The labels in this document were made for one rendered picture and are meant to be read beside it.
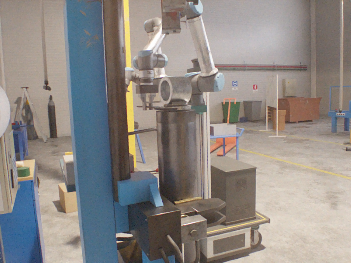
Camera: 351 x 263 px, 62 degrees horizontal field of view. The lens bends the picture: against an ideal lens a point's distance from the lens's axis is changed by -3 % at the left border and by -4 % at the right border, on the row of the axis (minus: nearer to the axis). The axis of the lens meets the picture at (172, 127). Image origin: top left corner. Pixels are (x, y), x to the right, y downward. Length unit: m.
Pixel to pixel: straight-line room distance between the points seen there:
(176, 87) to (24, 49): 10.97
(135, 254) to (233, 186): 1.26
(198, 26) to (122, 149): 1.25
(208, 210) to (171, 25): 1.03
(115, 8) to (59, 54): 10.96
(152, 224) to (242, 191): 1.75
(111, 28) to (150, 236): 0.89
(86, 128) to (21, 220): 1.48
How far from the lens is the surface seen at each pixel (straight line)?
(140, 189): 1.40
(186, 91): 1.59
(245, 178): 2.92
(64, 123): 12.27
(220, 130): 4.82
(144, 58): 1.82
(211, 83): 2.42
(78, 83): 1.43
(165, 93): 1.67
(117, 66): 1.35
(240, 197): 2.94
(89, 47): 1.46
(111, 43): 1.36
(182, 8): 1.49
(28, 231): 2.80
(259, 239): 3.27
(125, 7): 4.29
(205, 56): 2.37
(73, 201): 4.37
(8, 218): 2.76
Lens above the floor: 1.58
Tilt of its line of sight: 7 degrees down
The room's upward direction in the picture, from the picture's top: 2 degrees counter-clockwise
